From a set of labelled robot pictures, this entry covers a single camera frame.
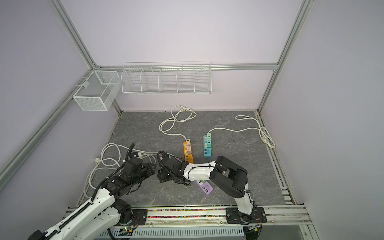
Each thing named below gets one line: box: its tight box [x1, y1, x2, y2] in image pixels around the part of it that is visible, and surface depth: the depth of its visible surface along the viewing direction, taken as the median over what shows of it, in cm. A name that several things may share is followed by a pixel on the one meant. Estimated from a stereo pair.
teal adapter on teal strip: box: [207, 138, 212, 148], surface depth 96 cm
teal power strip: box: [203, 135, 212, 158], surface depth 96 cm
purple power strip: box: [195, 180, 214, 195], surface depth 82 cm
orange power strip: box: [183, 142, 194, 164], surface depth 95 cm
